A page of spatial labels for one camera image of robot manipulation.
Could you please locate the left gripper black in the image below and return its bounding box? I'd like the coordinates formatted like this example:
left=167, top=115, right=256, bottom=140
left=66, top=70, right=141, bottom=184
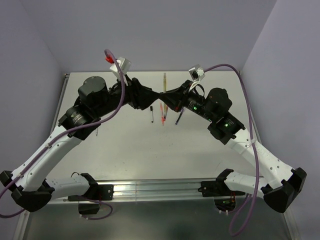
left=94, top=73, right=161, bottom=118

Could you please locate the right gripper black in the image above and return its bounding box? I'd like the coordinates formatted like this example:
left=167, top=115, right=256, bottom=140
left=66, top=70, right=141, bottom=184
left=160, top=79, right=216, bottom=122

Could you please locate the purple pen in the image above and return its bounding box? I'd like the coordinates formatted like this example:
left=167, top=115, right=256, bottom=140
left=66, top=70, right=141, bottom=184
left=175, top=108, right=185, bottom=125

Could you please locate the yellow pen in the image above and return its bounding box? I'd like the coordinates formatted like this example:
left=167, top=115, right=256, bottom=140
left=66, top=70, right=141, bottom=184
left=163, top=72, right=167, bottom=93

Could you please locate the red pen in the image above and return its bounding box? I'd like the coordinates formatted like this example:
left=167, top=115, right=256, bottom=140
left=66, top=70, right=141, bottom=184
left=163, top=104, right=168, bottom=120

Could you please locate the orange pen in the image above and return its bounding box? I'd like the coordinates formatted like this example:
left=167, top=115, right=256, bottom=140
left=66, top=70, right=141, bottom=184
left=159, top=102, right=165, bottom=127

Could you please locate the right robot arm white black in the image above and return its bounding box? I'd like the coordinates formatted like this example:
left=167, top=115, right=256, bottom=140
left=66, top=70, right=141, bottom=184
left=159, top=80, right=307, bottom=213

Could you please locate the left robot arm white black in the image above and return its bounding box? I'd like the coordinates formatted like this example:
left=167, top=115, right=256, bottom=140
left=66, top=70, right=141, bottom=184
left=0, top=76, right=159, bottom=212

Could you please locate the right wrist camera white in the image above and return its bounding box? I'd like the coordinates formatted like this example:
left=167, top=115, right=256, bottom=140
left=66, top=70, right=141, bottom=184
left=188, top=64, right=205, bottom=92

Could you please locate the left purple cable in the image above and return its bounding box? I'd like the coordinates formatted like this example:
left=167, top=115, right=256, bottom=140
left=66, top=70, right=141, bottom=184
left=0, top=48, right=127, bottom=218

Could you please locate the purple cable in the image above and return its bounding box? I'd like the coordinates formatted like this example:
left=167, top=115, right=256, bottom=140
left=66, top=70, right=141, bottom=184
left=203, top=63, right=260, bottom=237
left=0, top=48, right=127, bottom=218

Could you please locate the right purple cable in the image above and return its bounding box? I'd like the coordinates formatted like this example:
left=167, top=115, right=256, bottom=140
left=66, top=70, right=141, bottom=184
left=203, top=63, right=260, bottom=237

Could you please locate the aluminium rail frame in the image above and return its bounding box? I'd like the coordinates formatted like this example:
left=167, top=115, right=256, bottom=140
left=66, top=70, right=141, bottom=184
left=23, top=174, right=286, bottom=203

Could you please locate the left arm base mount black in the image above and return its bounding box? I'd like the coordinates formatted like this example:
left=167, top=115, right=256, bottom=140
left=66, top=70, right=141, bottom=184
left=67, top=184, right=114, bottom=220

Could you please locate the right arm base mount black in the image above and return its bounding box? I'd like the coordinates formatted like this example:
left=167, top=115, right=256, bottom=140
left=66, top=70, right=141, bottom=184
left=197, top=180, right=236, bottom=213

